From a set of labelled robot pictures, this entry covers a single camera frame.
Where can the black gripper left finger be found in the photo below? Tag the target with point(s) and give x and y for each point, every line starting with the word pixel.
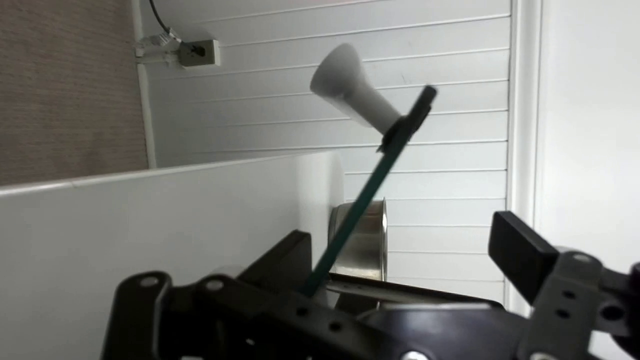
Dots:
pixel 280 266

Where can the white wall outlet with plug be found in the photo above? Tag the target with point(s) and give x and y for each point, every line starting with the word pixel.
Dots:
pixel 193 52

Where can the small metal cup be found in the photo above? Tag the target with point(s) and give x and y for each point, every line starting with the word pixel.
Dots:
pixel 363 241

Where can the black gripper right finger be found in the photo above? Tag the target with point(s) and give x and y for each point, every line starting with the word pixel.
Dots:
pixel 522 256

